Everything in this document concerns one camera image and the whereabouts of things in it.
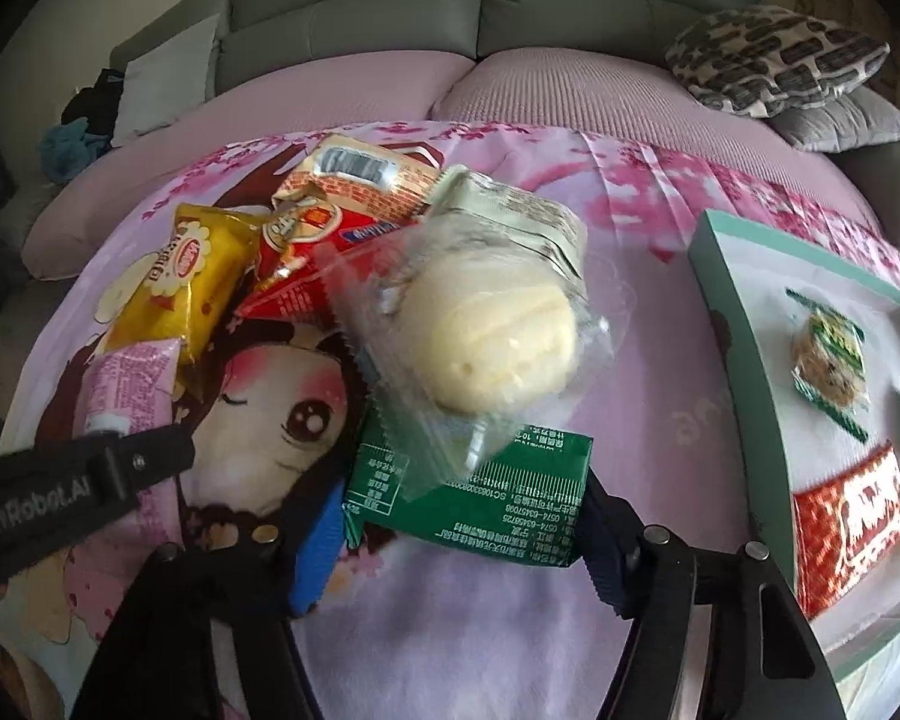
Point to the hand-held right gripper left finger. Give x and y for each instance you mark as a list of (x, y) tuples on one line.
[(319, 562)]

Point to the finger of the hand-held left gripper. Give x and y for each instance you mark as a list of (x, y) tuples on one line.
[(154, 457)]

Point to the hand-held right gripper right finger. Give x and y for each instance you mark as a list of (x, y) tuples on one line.
[(607, 562)]

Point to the pink snack packet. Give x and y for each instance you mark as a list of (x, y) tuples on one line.
[(124, 382)]

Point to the dark green snack packet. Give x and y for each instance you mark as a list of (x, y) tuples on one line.
[(510, 495)]

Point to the yellow cake packet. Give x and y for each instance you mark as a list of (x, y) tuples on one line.
[(172, 277)]

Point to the red bow-print packet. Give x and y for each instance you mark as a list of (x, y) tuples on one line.
[(847, 532)]

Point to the small red snack packet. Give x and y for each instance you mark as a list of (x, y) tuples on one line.
[(307, 247)]

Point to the clear bun packet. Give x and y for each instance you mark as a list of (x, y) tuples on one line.
[(487, 330)]

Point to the teal box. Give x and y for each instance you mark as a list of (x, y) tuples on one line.
[(765, 330)]

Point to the green-edged cookie packet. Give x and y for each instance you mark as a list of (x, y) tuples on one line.
[(829, 360)]

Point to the pale green snack packet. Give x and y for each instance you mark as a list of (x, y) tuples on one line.
[(510, 217)]

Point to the brick-print barcode snack packet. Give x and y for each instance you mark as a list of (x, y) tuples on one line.
[(390, 187)]

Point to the printed blanket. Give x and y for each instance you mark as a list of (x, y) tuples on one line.
[(645, 405)]

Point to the teal cloth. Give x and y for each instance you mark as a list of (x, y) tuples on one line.
[(67, 150)]

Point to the dark clothes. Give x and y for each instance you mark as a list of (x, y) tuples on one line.
[(97, 101)]

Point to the light grey pillow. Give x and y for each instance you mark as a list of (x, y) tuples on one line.
[(165, 82)]

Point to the pink sofa cover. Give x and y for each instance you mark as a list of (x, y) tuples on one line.
[(607, 90)]

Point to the grey sofa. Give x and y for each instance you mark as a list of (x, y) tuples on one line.
[(390, 7)]

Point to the black white patterned pillow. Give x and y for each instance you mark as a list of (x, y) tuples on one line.
[(772, 52)]

